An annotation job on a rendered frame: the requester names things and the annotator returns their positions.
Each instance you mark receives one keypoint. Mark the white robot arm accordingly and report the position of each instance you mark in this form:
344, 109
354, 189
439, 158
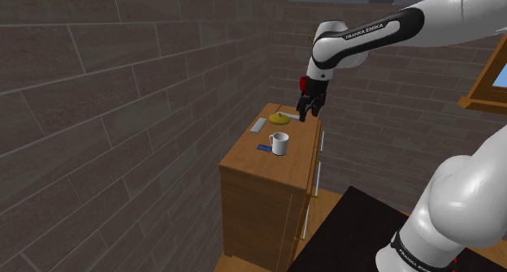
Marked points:
455, 208

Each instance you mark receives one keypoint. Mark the white mug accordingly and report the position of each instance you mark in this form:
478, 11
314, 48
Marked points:
280, 144

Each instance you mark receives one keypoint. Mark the yellow round lid with knob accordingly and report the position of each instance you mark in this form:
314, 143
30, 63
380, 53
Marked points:
279, 119

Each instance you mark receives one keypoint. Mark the wooden chest of drawers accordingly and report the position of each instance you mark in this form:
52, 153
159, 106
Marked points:
257, 200

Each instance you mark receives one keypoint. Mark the dark robot stand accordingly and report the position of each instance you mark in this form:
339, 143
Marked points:
356, 231

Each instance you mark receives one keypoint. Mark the wooden framed window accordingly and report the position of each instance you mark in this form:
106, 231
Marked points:
485, 85

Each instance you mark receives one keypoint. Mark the red rounded object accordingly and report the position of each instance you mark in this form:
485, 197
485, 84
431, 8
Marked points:
303, 83

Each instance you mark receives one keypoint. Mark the grey flat remote control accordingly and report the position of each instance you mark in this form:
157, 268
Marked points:
258, 125

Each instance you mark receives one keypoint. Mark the grey flat bar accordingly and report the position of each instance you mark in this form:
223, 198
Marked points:
294, 115

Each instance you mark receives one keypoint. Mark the blue flat card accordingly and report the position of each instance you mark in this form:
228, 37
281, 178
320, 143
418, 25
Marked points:
263, 147

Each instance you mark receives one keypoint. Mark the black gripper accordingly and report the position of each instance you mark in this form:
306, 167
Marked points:
317, 88

